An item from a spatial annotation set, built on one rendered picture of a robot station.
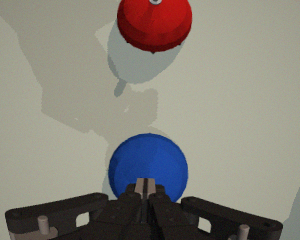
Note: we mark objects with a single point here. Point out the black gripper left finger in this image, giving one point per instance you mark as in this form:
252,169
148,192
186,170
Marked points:
53,219

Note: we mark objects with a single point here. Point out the blue dome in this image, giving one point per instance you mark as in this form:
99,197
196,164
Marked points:
149,156

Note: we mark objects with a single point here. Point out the red dome bell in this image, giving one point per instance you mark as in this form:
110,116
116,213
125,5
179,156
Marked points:
154,25

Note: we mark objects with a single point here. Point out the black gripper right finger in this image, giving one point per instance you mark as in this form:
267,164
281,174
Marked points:
226,223

